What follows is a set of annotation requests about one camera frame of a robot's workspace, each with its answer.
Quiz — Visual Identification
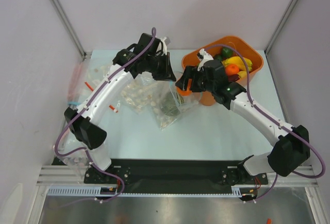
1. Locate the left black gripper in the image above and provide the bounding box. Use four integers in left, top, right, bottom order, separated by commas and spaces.
145, 52, 176, 81

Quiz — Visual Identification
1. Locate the clear blue-zipper zip bag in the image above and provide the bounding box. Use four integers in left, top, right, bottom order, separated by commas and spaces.
150, 81, 202, 130

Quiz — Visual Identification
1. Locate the orange tangerine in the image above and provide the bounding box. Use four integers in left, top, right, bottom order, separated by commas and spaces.
176, 87, 192, 96
225, 64, 240, 76

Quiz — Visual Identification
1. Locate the netted green melon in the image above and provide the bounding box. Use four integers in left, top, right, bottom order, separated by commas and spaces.
160, 91, 185, 117

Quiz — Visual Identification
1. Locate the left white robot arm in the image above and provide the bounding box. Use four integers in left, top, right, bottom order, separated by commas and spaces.
64, 29, 176, 183

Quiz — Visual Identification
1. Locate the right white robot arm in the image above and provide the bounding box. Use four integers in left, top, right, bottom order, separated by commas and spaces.
175, 60, 310, 183

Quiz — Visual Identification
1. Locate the clear dotted zip bag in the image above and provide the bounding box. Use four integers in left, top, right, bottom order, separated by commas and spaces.
121, 73, 157, 114

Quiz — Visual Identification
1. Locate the red-zipper zip bag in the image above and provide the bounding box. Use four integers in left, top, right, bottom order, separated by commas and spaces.
67, 61, 110, 107

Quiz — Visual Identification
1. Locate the orange plastic basket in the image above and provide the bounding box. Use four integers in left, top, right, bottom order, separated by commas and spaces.
175, 36, 263, 109

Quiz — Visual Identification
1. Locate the dark green avocado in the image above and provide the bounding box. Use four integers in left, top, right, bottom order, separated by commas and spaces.
214, 54, 223, 61

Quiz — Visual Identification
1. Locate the dark red apple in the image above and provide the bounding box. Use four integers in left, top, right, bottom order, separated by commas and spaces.
228, 74, 240, 82

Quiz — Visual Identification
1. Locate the dark green lime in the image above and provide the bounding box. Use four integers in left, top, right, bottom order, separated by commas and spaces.
221, 47, 233, 58

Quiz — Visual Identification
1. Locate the yellow banana bunch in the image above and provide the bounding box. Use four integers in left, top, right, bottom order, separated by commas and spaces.
222, 56, 253, 79

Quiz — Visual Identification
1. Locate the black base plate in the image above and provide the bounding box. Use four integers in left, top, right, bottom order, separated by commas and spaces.
51, 157, 270, 194

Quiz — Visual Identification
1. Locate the white slotted cable duct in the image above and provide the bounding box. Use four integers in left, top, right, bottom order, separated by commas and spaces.
47, 186, 256, 198

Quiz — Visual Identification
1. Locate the right aluminium frame post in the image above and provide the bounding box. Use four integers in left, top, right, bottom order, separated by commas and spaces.
264, 0, 299, 55

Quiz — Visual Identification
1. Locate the aluminium frame post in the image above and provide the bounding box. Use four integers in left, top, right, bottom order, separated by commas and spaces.
264, 0, 299, 55
49, 0, 87, 60

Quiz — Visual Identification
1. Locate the left aluminium frame post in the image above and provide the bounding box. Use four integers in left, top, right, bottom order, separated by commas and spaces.
49, 0, 87, 60

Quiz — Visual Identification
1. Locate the front aluminium rail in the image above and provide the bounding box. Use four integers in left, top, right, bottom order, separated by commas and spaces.
37, 165, 88, 186

